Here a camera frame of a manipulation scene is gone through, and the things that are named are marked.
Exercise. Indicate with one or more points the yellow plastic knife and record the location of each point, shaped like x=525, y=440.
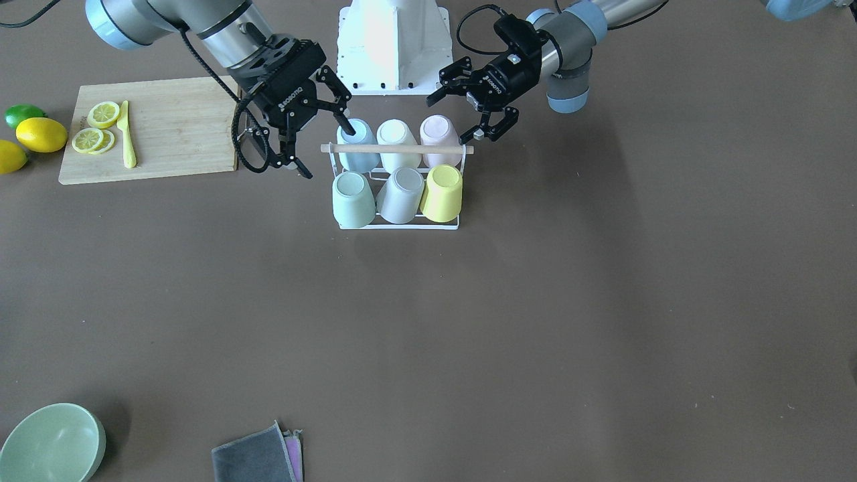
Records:
x=122, y=122

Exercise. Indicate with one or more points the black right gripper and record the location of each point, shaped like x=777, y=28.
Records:
x=289, y=97

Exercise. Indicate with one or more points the green bowl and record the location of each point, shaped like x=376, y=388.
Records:
x=61, y=442

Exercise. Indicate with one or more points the grey folded cloth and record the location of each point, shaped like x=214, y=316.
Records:
x=268, y=455

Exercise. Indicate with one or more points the grey plastic cup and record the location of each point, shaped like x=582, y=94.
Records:
x=399, y=198

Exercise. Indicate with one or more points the yellow plastic cup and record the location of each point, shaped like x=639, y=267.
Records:
x=443, y=194

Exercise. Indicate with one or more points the wooden cutting board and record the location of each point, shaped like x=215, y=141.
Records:
x=179, y=127

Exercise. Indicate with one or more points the green plastic cup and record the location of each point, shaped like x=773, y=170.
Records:
x=352, y=200

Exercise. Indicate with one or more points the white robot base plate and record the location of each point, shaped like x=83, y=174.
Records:
x=393, y=47

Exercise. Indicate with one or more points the lemon slice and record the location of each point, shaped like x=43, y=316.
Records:
x=88, y=140
x=106, y=144
x=103, y=115

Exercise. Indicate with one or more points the green lime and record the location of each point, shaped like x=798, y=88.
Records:
x=18, y=113

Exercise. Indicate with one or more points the yellow lemon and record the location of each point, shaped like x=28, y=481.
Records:
x=41, y=135
x=12, y=157

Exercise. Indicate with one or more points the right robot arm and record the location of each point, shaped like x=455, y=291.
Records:
x=231, y=31

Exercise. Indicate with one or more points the pink plastic cup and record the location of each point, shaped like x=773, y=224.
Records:
x=438, y=130

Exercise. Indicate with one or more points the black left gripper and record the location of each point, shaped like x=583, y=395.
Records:
x=501, y=81

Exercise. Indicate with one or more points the white wire cup rack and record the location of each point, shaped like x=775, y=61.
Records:
x=378, y=177

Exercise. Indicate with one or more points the cream plastic cup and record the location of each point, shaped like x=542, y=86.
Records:
x=395, y=132

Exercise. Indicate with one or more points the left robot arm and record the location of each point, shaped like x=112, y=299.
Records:
x=552, y=47

